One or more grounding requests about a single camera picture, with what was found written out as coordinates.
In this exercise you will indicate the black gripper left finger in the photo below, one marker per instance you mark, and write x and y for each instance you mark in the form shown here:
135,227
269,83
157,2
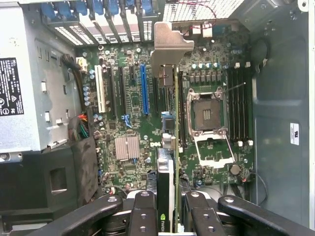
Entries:
142,216

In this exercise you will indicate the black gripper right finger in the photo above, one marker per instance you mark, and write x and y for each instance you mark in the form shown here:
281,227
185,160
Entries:
204,221

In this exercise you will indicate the metal socket cover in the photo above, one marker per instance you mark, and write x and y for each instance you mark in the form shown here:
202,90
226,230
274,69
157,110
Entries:
216,162

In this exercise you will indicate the round coin battery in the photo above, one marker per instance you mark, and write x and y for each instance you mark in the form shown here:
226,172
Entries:
234,169

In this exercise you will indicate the silver chipset heatsink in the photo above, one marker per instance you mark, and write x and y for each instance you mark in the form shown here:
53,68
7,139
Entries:
127,148

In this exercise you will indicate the CPU socket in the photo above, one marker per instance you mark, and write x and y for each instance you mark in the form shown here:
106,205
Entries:
208,113

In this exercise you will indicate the black RAM slot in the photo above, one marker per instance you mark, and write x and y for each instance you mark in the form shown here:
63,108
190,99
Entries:
249,103
243,103
230,103
180,110
185,110
237,103

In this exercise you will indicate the green motherboard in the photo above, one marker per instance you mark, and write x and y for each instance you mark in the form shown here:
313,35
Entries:
137,98

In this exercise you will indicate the blue expansion slot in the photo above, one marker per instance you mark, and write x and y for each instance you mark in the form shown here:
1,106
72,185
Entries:
144,91

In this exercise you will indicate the white expansion slot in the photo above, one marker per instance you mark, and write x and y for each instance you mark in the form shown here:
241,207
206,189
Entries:
100,88

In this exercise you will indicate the thin metal locking lever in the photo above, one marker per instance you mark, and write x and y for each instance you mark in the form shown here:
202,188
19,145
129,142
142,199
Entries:
235,87

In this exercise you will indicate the short black expansion slot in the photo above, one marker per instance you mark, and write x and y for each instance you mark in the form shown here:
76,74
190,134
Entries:
132,75

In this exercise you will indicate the open black PC case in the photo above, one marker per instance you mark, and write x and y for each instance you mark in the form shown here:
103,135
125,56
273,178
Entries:
278,98

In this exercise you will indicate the grey power supply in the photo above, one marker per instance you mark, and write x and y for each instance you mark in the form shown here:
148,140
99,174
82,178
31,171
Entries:
29,98

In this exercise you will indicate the blue card retention clip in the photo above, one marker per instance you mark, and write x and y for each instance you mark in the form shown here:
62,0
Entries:
64,11

